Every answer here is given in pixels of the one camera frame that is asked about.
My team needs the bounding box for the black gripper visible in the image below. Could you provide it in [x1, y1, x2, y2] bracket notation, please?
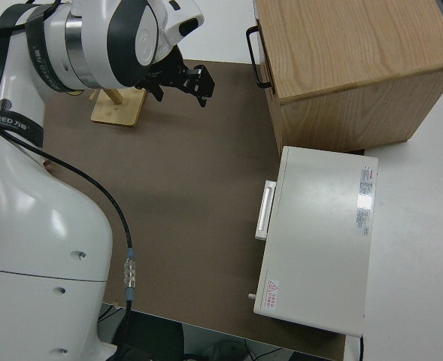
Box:
[137, 47, 217, 109]

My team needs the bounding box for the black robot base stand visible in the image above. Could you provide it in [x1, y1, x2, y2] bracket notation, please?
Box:
[96, 306, 187, 361]

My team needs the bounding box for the wooden mug tree stand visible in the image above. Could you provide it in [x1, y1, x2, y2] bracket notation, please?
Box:
[89, 86, 148, 128]

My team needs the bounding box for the wooden drawer cabinet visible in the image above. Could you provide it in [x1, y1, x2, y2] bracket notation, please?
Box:
[253, 0, 443, 155]

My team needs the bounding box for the cream toaster oven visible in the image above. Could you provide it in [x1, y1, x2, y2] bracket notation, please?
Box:
[247, 145, 379, 337]

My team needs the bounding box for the black cabinet drawer handle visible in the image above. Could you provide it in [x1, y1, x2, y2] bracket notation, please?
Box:
[245, 25, 274, 89]

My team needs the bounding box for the black velcro strap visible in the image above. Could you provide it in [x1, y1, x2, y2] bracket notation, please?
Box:
[0, 108, 44, 148]
[24, 4, 63, 91]

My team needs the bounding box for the cream oven door handle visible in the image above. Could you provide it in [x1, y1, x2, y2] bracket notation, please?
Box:
[253, 180, 278, 241]

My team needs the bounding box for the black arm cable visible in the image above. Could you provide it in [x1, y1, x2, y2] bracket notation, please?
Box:
[0, 0, 138, 361]

